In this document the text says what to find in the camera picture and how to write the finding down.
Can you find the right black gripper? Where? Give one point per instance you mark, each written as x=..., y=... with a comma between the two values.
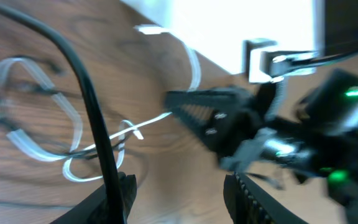
x=241, y=127

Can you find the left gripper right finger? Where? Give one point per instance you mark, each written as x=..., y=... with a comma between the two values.
x=247, y=203

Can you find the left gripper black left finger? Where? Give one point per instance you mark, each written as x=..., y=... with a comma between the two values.
x=94, y=209

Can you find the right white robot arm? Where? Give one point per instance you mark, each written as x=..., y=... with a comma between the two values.
x=328, y=121

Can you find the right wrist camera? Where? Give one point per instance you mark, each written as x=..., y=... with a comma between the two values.
x=264, y=62

